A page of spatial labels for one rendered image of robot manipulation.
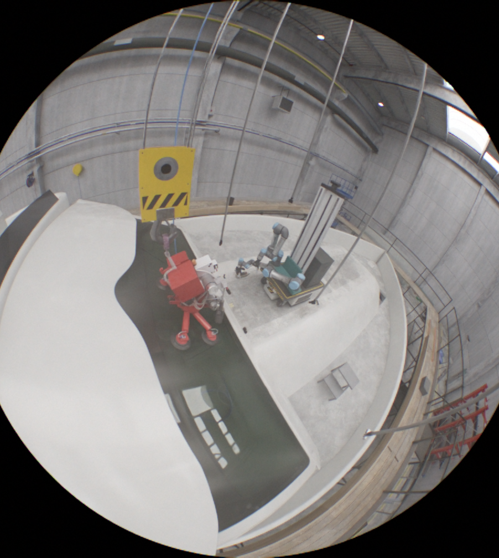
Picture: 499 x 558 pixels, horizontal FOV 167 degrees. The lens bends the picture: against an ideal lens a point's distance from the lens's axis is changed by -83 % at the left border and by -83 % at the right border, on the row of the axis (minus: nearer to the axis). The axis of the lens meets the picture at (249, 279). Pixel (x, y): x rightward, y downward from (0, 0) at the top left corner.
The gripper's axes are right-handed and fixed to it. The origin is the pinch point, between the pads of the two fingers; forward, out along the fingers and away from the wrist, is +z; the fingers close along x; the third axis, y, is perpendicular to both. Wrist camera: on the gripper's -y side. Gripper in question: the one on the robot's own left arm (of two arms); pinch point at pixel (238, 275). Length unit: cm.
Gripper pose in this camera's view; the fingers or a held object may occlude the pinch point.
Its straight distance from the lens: 281.4
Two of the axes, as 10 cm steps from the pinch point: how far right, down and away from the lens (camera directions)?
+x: 4.9, 6.9, -5.3
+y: -8.4, 2.1, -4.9
